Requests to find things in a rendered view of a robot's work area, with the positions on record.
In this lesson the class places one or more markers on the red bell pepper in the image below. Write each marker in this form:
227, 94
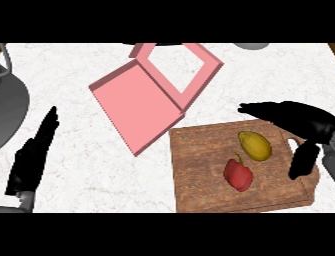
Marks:
238, 175

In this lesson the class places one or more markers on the grey round object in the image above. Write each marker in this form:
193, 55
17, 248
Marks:
252, 45

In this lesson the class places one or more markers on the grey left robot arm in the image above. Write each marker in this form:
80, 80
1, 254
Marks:
17, 203

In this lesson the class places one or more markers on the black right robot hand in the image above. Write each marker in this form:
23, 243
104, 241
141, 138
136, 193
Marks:
303, 120

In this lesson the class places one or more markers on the brown wooden cutting board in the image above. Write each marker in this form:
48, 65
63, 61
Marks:
209, 180

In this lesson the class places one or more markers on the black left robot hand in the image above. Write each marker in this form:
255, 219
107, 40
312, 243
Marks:
30, 159

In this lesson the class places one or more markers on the yellow lemon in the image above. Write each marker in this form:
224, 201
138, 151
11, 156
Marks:
255, 145

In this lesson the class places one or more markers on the pink open box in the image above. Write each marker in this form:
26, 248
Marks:
145, 100

